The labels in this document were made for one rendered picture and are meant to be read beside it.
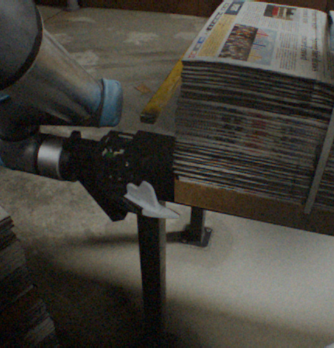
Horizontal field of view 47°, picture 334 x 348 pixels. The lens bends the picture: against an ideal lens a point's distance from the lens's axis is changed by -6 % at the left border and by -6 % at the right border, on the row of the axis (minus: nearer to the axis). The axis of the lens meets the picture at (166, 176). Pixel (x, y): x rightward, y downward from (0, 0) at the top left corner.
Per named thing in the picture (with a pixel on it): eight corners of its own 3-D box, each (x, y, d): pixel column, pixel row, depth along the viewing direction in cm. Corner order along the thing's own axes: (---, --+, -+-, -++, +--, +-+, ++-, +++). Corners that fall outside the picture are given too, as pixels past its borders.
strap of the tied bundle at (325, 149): (297, 232, 56) (339, 85, 41) (304, 125, 77) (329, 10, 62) (303, 233, 55) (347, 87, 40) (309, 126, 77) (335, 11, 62)
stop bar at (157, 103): (137, 123, 77) (137, 113, 76) (194, 42, 108) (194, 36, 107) (154, 125, 76) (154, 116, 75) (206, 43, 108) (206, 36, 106)
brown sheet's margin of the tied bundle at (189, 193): (172, 201, 60) (172, 179, 57) (213, 106, 80) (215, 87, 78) (280, 224, 56) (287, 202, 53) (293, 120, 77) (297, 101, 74)
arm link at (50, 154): (42, 186, 68) (64, 158, 74) (65, 191, 67) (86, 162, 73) (33, 151, 63) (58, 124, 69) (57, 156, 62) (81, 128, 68)
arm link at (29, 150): (-20, 137, 65) (-8, 175, 71) (32, 147, 63) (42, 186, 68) (5, 113, 71) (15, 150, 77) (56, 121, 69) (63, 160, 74)
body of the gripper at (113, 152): (126, 163, 59) (54, 149, 62) (130, 206, 64) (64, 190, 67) (144, 134, 64) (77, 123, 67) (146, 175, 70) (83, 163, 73)
